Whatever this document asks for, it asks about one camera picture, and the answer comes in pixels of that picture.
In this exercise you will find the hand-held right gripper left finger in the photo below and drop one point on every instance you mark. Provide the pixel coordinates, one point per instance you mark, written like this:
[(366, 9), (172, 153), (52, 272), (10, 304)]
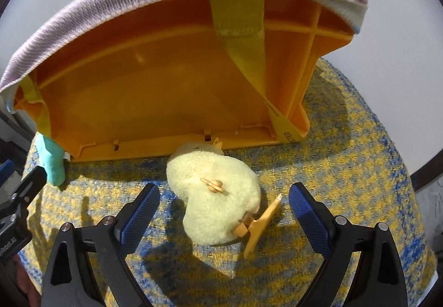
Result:
[(138, 217)]

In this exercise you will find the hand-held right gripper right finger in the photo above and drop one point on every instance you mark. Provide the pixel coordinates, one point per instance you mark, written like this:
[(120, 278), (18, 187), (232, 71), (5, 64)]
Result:
[(309, 220)]

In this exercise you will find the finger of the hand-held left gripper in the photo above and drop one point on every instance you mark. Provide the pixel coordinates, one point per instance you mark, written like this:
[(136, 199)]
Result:
[(5, 172), (29, 186)]

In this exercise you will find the cream heart plush hair clip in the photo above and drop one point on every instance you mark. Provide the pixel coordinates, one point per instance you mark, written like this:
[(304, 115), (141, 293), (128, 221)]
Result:
[(214, 203)]

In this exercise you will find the orange plastic basket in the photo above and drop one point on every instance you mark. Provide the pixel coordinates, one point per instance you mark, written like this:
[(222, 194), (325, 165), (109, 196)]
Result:
[(155, 92)]

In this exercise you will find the teal flower plush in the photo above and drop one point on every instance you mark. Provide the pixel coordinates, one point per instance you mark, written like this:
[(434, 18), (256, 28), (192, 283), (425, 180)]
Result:
[(52, 161)]

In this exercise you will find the yellow and blue plaid blanket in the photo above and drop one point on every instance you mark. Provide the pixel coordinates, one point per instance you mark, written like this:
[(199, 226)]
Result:
[(346, 172)]

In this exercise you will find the dark wooden furniture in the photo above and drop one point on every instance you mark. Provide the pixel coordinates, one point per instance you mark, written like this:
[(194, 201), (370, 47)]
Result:
[(427, 172)]

